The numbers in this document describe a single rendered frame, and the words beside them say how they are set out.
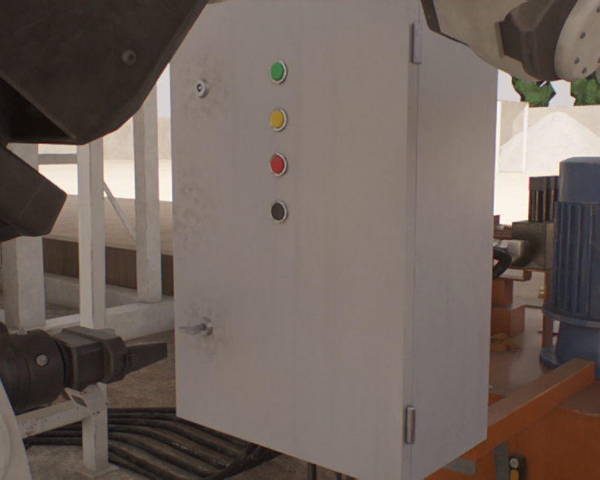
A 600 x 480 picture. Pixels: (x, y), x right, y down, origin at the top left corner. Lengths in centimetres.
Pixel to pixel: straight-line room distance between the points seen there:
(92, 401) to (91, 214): 146
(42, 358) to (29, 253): 303
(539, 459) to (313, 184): 74
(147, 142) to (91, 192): 203
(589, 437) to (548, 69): 92
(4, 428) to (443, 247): 66
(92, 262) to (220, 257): 139
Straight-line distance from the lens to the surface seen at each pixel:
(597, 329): 161
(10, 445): 39
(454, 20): 57
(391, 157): 87
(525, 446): 147
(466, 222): 99
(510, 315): 184
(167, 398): 332
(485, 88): 102
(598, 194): 156
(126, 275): 509
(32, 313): 397
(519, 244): 168
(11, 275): 396
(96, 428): 260
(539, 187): 174
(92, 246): 242
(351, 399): 95
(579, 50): 60
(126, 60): 39
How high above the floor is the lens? 105
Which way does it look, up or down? 7 degrees down
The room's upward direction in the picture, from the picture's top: straight up
